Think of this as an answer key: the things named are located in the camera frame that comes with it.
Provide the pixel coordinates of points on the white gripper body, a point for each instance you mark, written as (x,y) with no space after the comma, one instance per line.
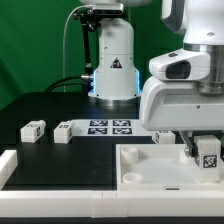
(177,106)

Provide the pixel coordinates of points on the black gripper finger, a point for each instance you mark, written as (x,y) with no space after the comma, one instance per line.
(187,139)

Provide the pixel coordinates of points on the white square table top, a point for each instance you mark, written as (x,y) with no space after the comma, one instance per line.
(160,167)

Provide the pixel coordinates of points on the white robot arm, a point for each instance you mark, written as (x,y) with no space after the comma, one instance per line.
(201,22)

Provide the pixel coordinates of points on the white fiducial marker sheet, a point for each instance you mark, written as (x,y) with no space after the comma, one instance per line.
(109,127)

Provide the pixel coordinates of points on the green backdrop curtain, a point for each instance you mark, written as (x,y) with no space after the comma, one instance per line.
(39,44)

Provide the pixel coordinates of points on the white U-shaped obstacle fence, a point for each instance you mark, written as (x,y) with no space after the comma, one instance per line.
(101,204)

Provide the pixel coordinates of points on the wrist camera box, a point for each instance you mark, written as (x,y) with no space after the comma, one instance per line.
(181,65)

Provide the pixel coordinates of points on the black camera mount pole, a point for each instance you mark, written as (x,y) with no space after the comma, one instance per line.
(87,43)

